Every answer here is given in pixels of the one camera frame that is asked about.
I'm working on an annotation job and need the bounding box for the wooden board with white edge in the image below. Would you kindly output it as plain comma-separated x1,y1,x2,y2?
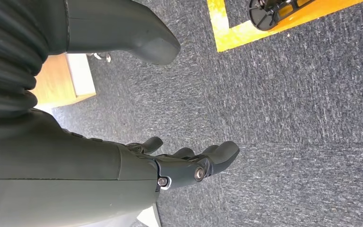
31,53,96,109

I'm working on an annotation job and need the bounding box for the chrome caster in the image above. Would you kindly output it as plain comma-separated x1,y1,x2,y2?
86,52,112,62

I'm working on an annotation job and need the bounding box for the yellow floor tape marking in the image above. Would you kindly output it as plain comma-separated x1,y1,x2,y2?
206,0,363,52

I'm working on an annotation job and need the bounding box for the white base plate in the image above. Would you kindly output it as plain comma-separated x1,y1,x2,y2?
78,203,163,227

